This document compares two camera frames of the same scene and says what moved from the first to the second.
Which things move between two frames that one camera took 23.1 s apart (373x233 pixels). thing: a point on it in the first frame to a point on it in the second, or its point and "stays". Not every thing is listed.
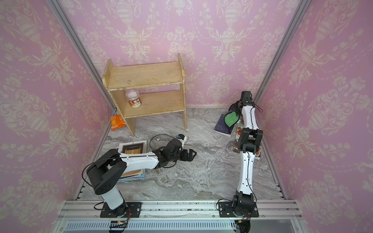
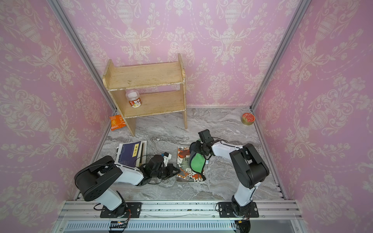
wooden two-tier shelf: x=118 y=79 stays
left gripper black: x=186 y=158 to x=171 y=169
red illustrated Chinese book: x=236 y=142 to x=187 y=174
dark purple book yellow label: x=221 y=127 to x=129 y=154
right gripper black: x=235 y=107 to x=198 y=143
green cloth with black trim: x=231 y=118 to x=197 y=160
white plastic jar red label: x=134 y=98 stays
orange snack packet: x=117 y=121 stays
